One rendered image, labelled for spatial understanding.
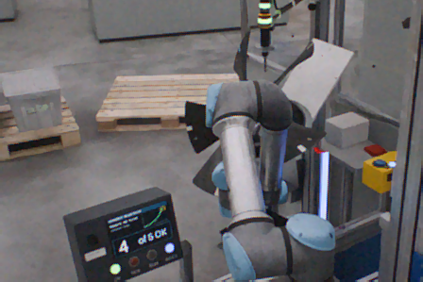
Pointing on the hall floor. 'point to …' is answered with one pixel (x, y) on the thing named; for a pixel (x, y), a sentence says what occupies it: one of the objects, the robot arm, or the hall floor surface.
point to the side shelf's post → (346, 196)
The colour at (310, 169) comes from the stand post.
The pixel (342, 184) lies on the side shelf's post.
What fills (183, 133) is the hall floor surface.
